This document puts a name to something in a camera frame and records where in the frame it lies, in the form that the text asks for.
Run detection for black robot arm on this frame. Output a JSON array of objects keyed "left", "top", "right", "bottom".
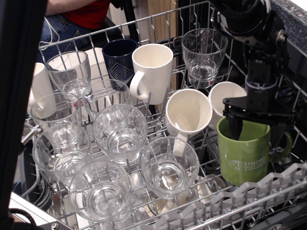
[{"left": 212, "top": 0, "right": 297, "bottom": 148}]

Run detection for clear glass left middle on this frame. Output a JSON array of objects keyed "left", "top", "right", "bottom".
[{"left": 28, "top": 92, "right": 82, "bottom": 131}]

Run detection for clear tall glass back left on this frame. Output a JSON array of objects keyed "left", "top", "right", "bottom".
[{"left": 46, "top": 51, "right": 91, "bottom": 99}]

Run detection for small white cup right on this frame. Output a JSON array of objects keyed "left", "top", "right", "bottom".
[{"left": 208, "top": 81, "right": 247, "bottom": 130}]

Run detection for clear glass front bottom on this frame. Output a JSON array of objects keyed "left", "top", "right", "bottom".
[{"left": 69, "top": 160, "right": 131, "bottom": 222}]

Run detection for dark blue cup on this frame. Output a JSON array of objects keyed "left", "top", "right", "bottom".
[{"left": 102, "top": 38, "right": 138, "bottom": 87}]

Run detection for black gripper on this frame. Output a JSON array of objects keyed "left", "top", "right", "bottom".
[{"left": 223, "top": 59, "right": 297, "bottom": 148}]

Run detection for green ceramic mug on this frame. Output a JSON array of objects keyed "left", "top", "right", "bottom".
[{"left": 217, "top": 117, "right": 293, "bottom": 186}]

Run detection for white cord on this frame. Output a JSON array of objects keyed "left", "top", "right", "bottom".
[{"left": 39, "top": 16, "right": 60, "bottom": 50}]

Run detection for tilted white mug centre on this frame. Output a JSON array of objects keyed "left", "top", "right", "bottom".
[{"left": 165, "top": 89, "right": 213, "bottom": 157}]

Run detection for clear tumbler back right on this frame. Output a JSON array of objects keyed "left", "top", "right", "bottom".
[{"left": 181, "top": 28, "right": 228, "bottom": 89}]

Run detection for grey wire dishwasher rack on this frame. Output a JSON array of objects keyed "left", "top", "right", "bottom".
[{"left": 19, "top": 0, "right": 307, "bottom": 230}]

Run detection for person in jeans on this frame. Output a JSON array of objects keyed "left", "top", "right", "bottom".
[{"left": 37, "top": 0, "right": 111, "bottom": 63}]

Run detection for tall white mug with handle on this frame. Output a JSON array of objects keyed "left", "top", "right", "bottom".
[{"left": 130, "top": 44, "right": 174, "bottom": 105}]

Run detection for speckled dark countertop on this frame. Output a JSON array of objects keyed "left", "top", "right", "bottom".
[{"left": 271, "top": 0, "right": 307, "bottom": 53}]

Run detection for clear glass front centre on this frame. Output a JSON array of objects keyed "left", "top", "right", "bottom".
[{"left": 140, "top": 137, "right": 200, "bottom": 199}]

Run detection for clear glass centre back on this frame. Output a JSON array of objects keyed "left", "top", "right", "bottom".
[{"left": 82, "top": 79, "right": 131, "bottom": 121}]

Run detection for clear glass front left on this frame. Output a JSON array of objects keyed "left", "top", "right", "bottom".
[{"left": 33, "top": 123, "right": 93, "bottom": 187}]

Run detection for white mug far left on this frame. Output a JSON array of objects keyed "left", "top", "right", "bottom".
[{"left": 27, "top": 62, "right": 56, "bottom": 119}]

